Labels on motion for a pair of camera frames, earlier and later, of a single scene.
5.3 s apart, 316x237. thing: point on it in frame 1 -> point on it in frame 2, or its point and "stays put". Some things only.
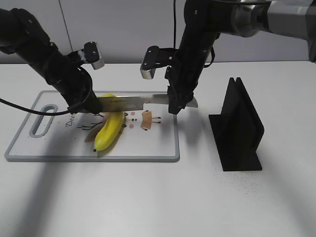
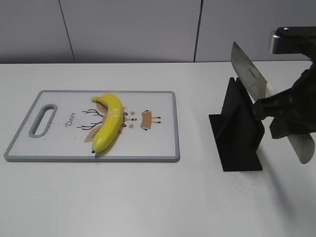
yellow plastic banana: [111, 129] stays put
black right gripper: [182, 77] -> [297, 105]
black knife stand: [238, 131] stays put
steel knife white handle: [133, 103] -> [254, 83]
